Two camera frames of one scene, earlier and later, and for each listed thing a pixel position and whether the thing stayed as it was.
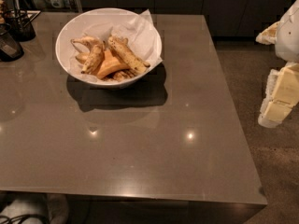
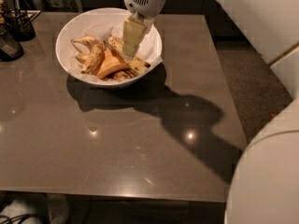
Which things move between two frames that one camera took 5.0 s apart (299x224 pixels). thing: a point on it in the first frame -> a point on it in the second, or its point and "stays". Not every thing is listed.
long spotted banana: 127,55 stays
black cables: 23,217 stays
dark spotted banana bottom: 124,75 stays
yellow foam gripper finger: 268,35 -> 148,23
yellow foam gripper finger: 281,96 -> 132,35
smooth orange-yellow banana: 109,63 stays
